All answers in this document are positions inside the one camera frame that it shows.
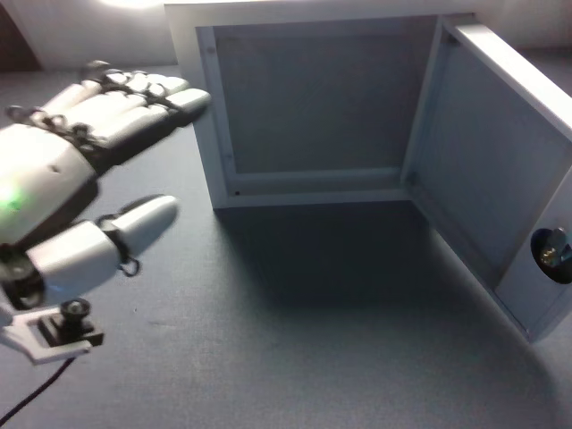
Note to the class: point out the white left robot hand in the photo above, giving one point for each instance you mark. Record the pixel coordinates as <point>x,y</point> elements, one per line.
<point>40,170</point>

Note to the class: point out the white cabinet door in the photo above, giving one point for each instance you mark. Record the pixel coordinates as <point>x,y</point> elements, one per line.
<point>482,156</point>

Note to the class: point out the large white box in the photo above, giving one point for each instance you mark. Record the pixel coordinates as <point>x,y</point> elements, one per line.
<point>313,111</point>

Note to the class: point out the small black object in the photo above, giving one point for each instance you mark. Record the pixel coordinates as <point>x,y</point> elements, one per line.
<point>552,254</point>

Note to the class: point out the grey table cloth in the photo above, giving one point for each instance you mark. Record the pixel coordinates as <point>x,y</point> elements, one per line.
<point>268,357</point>

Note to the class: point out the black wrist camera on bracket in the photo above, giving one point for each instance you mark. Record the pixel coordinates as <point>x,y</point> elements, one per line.
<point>67,324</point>

